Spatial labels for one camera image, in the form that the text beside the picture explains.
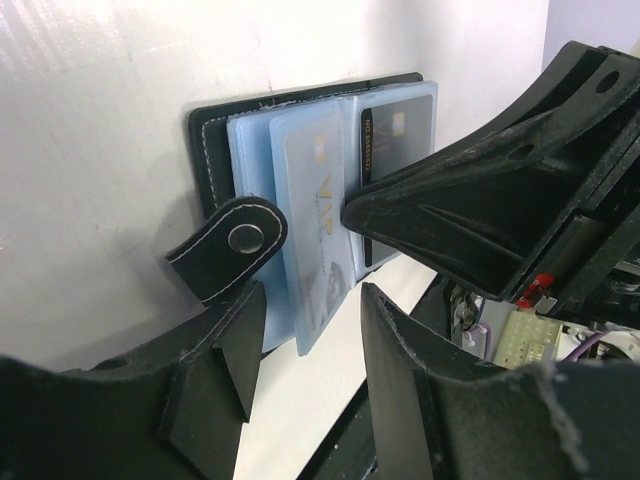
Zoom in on silver VIP credit card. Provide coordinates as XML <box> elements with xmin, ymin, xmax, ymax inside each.
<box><xmin>283</xmin><ymin>112</ymin><xmax>354</xmax><ymax>337</ymax></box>

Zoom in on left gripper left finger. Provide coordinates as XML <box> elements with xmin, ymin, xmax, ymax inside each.
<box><xmin>89</xmin><ymin>281</ymin><xmax>266</xmax><ymax>480</ymax></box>

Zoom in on black VIP credit card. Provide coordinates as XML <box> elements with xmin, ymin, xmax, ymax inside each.
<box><xmin>359</xmin><ymin>92</ymin><xmax>435</xmax><ymax>269</ymax></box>

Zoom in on black card holder wallet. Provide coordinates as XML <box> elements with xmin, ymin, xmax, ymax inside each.
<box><xmin>167</xmin><ymin>73</ymin><xmax>438</xmax><ymax>355</ymax></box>

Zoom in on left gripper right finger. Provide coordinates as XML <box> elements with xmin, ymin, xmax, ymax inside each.
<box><xmin>361</xmin><ymin>283</ymin><xmax>480</xmax><ymax>479</ymax></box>

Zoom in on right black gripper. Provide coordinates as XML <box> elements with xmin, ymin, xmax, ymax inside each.
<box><xmin>342</xmin><ymin>41</ymin><xmax>639</xmax><ymax>320</ymax></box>

